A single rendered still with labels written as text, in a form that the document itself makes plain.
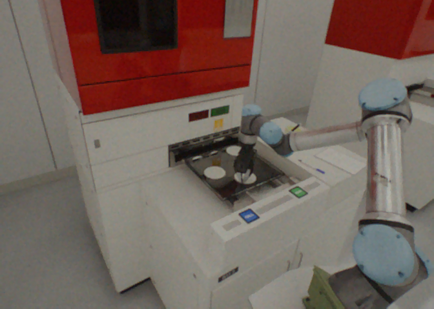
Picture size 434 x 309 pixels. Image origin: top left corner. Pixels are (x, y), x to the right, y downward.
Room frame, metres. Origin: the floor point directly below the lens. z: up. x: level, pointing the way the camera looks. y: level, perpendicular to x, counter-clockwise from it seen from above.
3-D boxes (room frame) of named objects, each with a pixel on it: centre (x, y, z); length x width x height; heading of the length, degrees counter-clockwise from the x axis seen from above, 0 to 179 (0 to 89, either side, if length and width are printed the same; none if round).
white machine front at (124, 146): (1.23, 0.21, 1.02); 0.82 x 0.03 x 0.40; 126
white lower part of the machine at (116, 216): (1.51, 0.41, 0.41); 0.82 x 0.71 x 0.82; 126
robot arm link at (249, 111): (1.04, -0.13, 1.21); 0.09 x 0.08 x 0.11; 31
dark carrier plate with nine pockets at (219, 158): (1.16, -0.08, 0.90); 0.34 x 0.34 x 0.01; 36
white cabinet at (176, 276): (1.13, -0.20, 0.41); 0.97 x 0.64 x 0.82; 126
